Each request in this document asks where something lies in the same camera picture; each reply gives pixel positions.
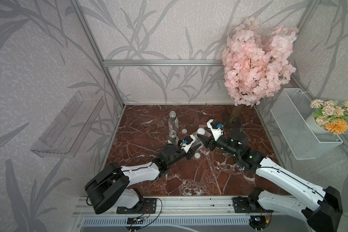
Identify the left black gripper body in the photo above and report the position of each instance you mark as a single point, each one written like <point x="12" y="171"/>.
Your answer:
<point x="178" y="154"/>

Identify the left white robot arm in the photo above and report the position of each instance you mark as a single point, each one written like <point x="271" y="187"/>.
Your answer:
<point x="109" y="188"/>

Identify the clear acrylic wall shelf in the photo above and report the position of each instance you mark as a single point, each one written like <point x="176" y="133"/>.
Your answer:
<point x="64" y="137"/>

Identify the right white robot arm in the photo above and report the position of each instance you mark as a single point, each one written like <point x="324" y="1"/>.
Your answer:
<point x="320" y="207"/>

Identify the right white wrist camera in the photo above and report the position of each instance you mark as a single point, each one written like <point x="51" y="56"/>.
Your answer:
<point x="216" y="128"/>

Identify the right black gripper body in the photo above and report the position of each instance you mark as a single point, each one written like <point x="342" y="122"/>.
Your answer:
<point x="222" y="143"/>

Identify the right base wiring bundle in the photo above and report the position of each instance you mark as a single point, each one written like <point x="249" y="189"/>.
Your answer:
<point x="259" y="221"/>

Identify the white wire mesh basket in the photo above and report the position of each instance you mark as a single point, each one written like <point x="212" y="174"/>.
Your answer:
<point x="294" y="116"/>

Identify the pink artificial blossom tree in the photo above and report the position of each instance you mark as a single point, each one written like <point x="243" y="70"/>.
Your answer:
<point x="256" y="65"/>

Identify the potted pastel flower bouquet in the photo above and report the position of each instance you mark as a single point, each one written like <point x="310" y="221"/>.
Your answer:
<point x="328" y="117"/>

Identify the far clear plastic bottle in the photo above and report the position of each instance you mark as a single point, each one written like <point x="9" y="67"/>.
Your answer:
<point x="173" y="122"/>

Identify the middle clear plastic bottle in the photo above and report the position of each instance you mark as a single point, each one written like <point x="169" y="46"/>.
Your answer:
<point x="173" y="138"/>

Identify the square clear plastic bottle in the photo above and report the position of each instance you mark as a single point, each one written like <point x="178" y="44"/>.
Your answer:
<point x="197" y="139"/>

